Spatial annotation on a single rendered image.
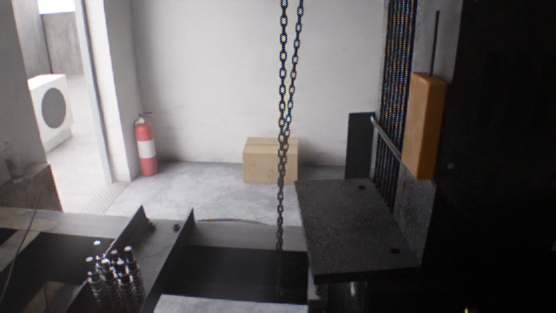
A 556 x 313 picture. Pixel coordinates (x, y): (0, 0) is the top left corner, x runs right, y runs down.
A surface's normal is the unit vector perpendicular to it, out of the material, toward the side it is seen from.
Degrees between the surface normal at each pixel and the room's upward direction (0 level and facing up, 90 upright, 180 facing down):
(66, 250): 90
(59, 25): 90
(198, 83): 90
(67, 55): 90
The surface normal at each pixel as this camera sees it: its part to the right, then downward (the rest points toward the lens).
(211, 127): -0.09, 0.41
